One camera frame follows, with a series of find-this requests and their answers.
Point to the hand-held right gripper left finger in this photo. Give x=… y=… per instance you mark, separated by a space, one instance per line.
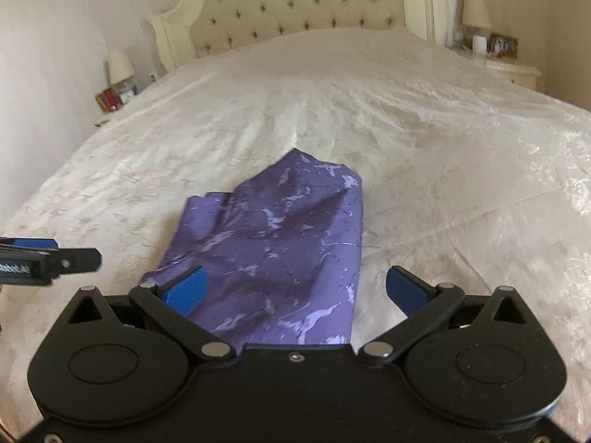
x=187 y=293

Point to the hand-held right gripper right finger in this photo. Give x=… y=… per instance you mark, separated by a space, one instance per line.
x=406 y=293

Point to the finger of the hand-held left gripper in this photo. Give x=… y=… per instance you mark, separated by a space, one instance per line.
x=81 y=260
x=32 y=243

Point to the purple patterned hooded jacket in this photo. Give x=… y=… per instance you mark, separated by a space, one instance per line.
x=277 y=240

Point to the cream nightstand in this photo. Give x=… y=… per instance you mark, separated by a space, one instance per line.
x=101 y=121
x=512 y=74

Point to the bed with cream bedspread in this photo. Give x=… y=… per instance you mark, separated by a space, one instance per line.
x=415 y=147

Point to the small table clock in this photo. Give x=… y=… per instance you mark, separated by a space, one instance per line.
x=127 y=95

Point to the cream table lamp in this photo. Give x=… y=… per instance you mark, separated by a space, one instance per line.
x=119 y=67
x=475 y=9

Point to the white cylindrical device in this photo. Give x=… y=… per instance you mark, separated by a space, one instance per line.
x=479 y=44

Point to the cream tufted headboard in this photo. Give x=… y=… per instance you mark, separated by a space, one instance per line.
x=300 y=4

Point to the red picture frame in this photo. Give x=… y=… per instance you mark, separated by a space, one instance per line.
x=108 y=100

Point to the gold picture frame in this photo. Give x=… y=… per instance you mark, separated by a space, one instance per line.
x=503 y=46

